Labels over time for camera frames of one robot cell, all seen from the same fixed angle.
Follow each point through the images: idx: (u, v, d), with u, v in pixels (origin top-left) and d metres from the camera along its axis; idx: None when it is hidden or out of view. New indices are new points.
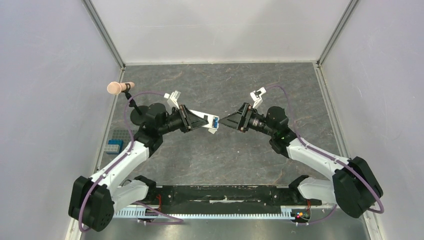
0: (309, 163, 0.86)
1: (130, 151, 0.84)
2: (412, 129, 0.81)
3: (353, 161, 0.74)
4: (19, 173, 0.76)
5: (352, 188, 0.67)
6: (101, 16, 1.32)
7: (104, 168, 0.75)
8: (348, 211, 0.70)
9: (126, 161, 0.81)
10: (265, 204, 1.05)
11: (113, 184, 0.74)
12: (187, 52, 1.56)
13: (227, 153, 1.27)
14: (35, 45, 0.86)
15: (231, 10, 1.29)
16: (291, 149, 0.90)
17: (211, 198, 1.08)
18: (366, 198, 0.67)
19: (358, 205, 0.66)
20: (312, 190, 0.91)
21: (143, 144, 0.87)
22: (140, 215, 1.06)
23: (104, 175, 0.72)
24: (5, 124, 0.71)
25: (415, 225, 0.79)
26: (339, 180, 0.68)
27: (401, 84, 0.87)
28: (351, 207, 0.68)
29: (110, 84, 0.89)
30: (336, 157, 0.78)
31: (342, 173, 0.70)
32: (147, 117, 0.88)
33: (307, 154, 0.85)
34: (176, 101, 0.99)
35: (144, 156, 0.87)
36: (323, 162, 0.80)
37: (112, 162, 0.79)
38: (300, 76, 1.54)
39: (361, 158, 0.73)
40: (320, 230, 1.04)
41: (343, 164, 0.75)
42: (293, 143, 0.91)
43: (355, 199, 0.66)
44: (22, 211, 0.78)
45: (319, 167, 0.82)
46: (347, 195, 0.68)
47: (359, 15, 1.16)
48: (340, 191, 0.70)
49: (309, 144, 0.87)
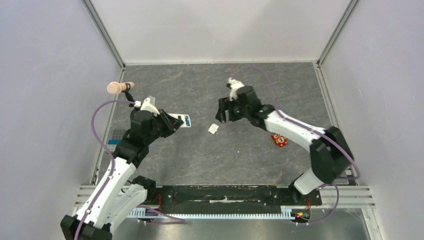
0: (287, 136, 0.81)
1: (112, 175, 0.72)
2: (412, 129, 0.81)
3: (329, 131, 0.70)
4: (19, 173, 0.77)
5: (327, 156, 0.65)
6: (101, 15, 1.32)
7: (89, 201, 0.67)
8: (323, 179, 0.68)
9: (110, 187, 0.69)
10: (265, 204, 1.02)
11: (103, 215, 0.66)
12: (187, 52, 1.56)
13: (227, 153, 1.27)
14: (35, 45, 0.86)
15: (232, 10, 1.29)
16: (269, 122, 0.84)
17: (211, 198, 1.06)
18: (341, 164, 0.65)
19: (333, 172, 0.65)
20: (307, 185, 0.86)
21: (126, 160, 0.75)
22: (140, 215, 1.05)
23: (88, 211, 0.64)
24: (5, 124, 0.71)
25: (415, 225, 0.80)
26: (315, 149, 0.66)
27: (401, 84, 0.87)
28: (324, 175, 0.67)
29: (110, 84, 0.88)
30: (313, 128, 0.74)
31: (318, 142, 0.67)
32: (132, 123, 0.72)
33: (285, 126, 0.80)
34: (153, 106, 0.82)
35: (130, 173, 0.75)
36: (299, 132, 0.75)
37: (95, 191, 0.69)
38: (300, 76, 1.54)
39: (336, 127, 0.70)
40: (320, 230, 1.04)
41: (319, 133, 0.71)
42: (271, 116, 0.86)
43: (330, 167, 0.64)
44: (22, 211, 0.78)
45: (296, 138, 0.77)
46: (321, 164, 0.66)
47: (359, 15, 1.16)
48: (316, 160, 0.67)
49: (286, 116, 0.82)
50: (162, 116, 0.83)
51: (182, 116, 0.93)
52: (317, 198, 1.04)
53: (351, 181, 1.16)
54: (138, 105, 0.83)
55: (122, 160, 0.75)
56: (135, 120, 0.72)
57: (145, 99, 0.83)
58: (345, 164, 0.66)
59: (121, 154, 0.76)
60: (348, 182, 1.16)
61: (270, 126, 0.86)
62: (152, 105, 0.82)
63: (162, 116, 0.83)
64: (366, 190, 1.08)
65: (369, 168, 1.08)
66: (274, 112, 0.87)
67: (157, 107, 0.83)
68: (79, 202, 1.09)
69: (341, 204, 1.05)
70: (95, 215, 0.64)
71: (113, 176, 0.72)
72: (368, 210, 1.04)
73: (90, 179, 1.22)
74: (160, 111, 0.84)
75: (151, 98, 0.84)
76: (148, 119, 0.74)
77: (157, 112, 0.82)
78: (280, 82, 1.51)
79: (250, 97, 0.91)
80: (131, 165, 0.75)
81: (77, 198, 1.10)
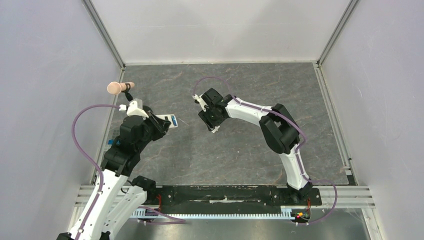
0: (245, 118, 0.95)
1: (102, 190, 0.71)
2: (411, 129, 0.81)
3: (275, 108, 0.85)
4: (19, 173, 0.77)
5: (274, 129, 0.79)
6: (101, 16, 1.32)
7: (81, 218, 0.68)
8: (277, 149, 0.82)
9: (101, 203, 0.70)
10: (265, 204, 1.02)
11: (97, 232, 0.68)
12: (187, 52, 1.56)
13: (227, 153, 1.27)
14: (35, 45, 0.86)
15: (231, 10, 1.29)
16: (229, 109, 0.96)
17: (211, 198, 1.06)
18: (288, 135, 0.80)
19: (282, 142, 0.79)
20: (292, 175, 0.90)
21: (115, 173, 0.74)
22: (140, 215, 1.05)
23: (80, 230, 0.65)
24: (5, 124, 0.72)
25: (415, 225, 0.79)
26: (264, 124, 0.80)
27: (401, 83, 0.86)
28: (276, 145, 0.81)
29: (110, 84, 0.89)
30: (263, 107, 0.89)
31: (266, 118, 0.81)
32: (121, 130, 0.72)
33: (241, 110, 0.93)
34: (138, 110, 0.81)
35: (121, 185, 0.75)
36: (252, 112, 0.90)
37: (87, 207, 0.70)
38: (300, 76, 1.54)
39: (281, 104, 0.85)
40: (320, 230, 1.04)
41: (268, 111, 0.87)
42: (230, 104, 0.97)
43: (278, 138, 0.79)
44: (22, 211, 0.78)
45: (252, 118, 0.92)
46: (271, 136, 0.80)
47: (359, 15, 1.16)
48: (267, 134, 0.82)
49: (242, 101, 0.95)
50: (151, 119, 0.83)
51: (169, 116, 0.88)
52: (318, 198, 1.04)
53: (351, 181, 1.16)
54: (125, 109, 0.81)
55: (111, 172, 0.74)
56: (125, 126, 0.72)
57: (132, 102, 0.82)
58: (292, 134, 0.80)
59: (110, 165, 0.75)
60: (348, 183, 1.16)
61: (230, 112, 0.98)
62: (140, 109, 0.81)
63: (151, 119, 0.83)
64: (366, 190, 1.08)
65: (369, 168, 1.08)
66: (232, 100, 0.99)
67: (145, 110, 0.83)
68: (79, 202, 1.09)
69: (341, 204, 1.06)
70: (88, 233, 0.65)
71: (103, 191, 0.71)
72: (367, 210, 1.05)
73: (90, 180, 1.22)
74: (149, 114, 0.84)
75: (138, 101, 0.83)
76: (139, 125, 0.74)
77: (146, 115, 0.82)
78: (280, 82, 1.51)
79: (211, 93, 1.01)
80: (121, 177, 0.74)
81: (77, 198, 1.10)
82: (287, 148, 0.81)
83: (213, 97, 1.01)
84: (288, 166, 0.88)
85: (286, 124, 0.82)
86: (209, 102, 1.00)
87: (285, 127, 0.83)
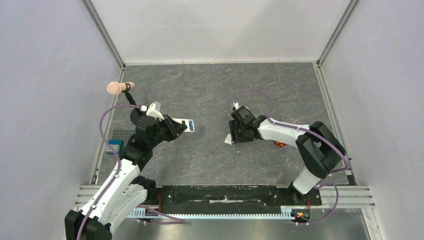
0: (279, 138, 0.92)
1: (118, 174, 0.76)
2: (412, 130, 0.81)
3: (313, 126, 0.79)
4: (18, 172, 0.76)
5: (314, 150, 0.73)
6: (101, 15, 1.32)
7: (94, 197, 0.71)
8: (317, 173, 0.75)
9: (115, 186, 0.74)
10: (265, 204, 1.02)
11: (106, 213, 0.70)
12: (187, 52, 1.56)
13: (227, 153, 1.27)
14: (35, 45, 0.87)
15: (231, 10, 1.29)
16: (262, 129, 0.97)
17: (211, 198, 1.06)
18: (330, 158, 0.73)
19: (324, 166, 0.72)
20: (305, 183, 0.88)
21: (132, 162, 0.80)
22: (140, 215, 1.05)
23: (93, 206, 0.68)
24: (5, 123, 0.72)
25: (415, 225, 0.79)
26: (301, 144, 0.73)
27: (402, 83, 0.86)
28: (317, 169, 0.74)
29: (110, 84, 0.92)
30: (298, 126, 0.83)
31: (304, 137, 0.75)
32: (136, 128, 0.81)
33: (275, 129, 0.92)
34: (158, 112, 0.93)
35: (134, 174, 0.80)
36: (287, 132, 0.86)
37: (101, 189, 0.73)
38: (300, 76, 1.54)
39: (320, 122, 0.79)
40: (320, 230, 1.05)
41: (305, 130, 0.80)
42: (263, 124, 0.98)
43: (320, 161, 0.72)
44: (21, 212, 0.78)
45: (287, 139, 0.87)
46: (311, 157, 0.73)
47: (359, 14, 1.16)
48: (306, 156, 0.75)
49: (276, 121, 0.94)
50: (166, 122, 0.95)
51: (186, 121, 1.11)
52: (318, 198, 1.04)
53: (351, 181, 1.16)
54: (144, 110, 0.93)
55: (128, 161, 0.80)
56: (140, 125, 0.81)
57: (151, 104, 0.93)
58: (334, 157, 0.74)
59: (126, 157, 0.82)
60: (348, 183, 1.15)
61: (264, 132, 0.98)
62: (158, 111, 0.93)
63: (166, 121, 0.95)
64: (366, 190, 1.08)
65: (369, 168, 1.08)
66: (266, 120, 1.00)
67: (162, 113, 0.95)
68: (79, 202, 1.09)
69: (341, 204, 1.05)
70: (100, 210, 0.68)
71: (119, 176, 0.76)
72: (367, 210, 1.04)
73: (90, 179, 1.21)
74: (164, 117, 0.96)
75: (157, 104, 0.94)
76: (152, 125, 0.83)
77: (162, 117, 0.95)
78: (280, 82, 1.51)
79: (242, 112, 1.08)
80: (136, 167, 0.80)
81: (77, 198, 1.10)
82: (328, 172, 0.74)
83: (244, 115, 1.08)
84: (313, 179, 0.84)
85: (326, 145, 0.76)
86: (241, 121, 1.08)
87: (325, 149, 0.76)
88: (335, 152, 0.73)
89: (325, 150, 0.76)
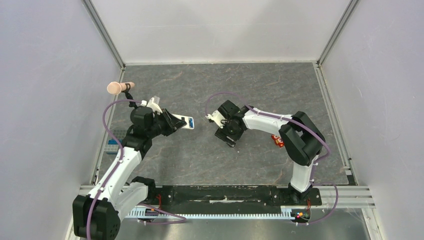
0: (263, 128, 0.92)
1: (122, 159, 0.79)
2: (412, 130, 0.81)
3: (295, 115, 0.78)
4: (18, 172, 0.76)
5: (295, 138, 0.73)
6: (101, 15, 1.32)
7: (100, 182, 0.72)
8: (299, 161, 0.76)
9: (121, 170, 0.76)
10: (265, 204, 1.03)
11: (113, 196, 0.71)
12: (186, 52, 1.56)
13: (227, 153, 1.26)
14: (35, 45, 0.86)
15: (231, 10, 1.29)
16: (246, 119, 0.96)
17: (211, 198, 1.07)
18: (310, 145, 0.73)
19: (306, 153, 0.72)
20: (299, 180, 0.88)
21: (133, 148, 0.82)
22: (140, 215, 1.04)
23: (101, 189, 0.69)
24: (5, 124, 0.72)
25: (415, 225, 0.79)
26: (284, 133, 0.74)
27: (401, 83, 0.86)
28: (299, 157, 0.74)
29: (110, 84, 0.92)
30: (282, 116, 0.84)
31: (286, 126, 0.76)
32: (135, 117, 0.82)
33: (259, 119, 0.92)
34: (157, 105, 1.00)
35: (137, 160, 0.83)
36: (271, 122, 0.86)
37: (107, 174, 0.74)
38: (300, 76, 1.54)
39: (302, 112, 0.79)
40: (320, 230, 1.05)
41: (287, 119, 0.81)
42: (247, 114, 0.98)
43: (301, 148, 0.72)
44: (21, 212, 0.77)
45: (270, 128, 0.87)
46: (292, 145, 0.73)
47: (359, 14, 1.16)
48: (288, 145, 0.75)
49: (260, 111, 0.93)
50: (164, 115, 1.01)
51: (186, 118, 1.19)
52: (317, 198, 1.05)
53: (351, 181, 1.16)
54: (144, 105, 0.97)
55: (130, 148, 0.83)
56: (139, 114, 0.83)
57: (151, 98, 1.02)
58: (315, 144, 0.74)
59: (128, 145, 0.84)
60: (348, 183, 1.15)
61: (248, 122, 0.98)
62: (156, 105, 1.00)
63: (164, 114, 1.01)
64: (366, 190, 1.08)
65: (369, 168, 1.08)
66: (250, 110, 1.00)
67: (160, 108, 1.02)
68: None
69: (341, 204, 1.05)
70: (108, 193, 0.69)
71: (123, 161, 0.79)
72: (367, 210, 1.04)
73: (90, 179, 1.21)
74: (163, 111, 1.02)
75: (156, 99, 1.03)
76: (149, 113, 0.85)
77: (161, 111, 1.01)
78: (280, 82, 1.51)
79: (227, 106, 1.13)
80: (138, 152, 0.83)
81: None
82: (310, 160, 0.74)
83: (229, 109, 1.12)
84: (303, 170, 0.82)
85: (308, 134, 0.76)
86: (227, 114, 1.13)
87: (307, 137, 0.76)
88: (316, 139, 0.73)
89: (306, 138, 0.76)
